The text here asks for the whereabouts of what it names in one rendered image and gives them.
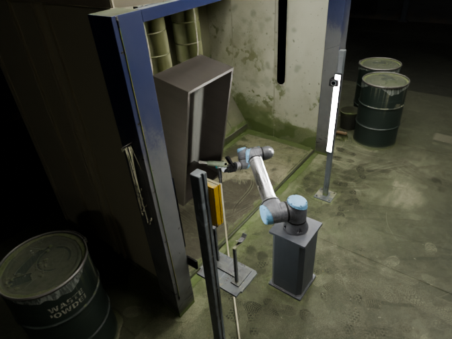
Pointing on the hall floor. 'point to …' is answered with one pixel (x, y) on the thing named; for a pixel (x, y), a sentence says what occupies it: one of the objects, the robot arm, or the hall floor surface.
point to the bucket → (348, 121)
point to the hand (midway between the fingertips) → (218, 167)
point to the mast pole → (335, 125)
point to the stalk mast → (208, 249)
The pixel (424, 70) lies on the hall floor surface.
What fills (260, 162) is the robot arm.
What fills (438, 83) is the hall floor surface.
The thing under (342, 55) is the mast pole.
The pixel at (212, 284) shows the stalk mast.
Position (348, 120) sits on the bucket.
